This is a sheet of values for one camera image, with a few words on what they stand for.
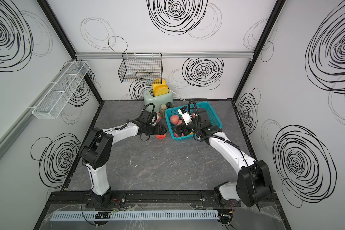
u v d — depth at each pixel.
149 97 1.02
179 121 0.98
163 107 1.02
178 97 1.08
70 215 0.77
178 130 0.71
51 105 0.72
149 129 0.82
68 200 0.76
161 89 0.97
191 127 0.70
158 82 0.89
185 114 0.70
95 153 0.50
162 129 0.87
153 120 0.82
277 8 0.72
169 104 1.04
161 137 0.94
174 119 0.99
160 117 1.03
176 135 0.82
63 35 0.81
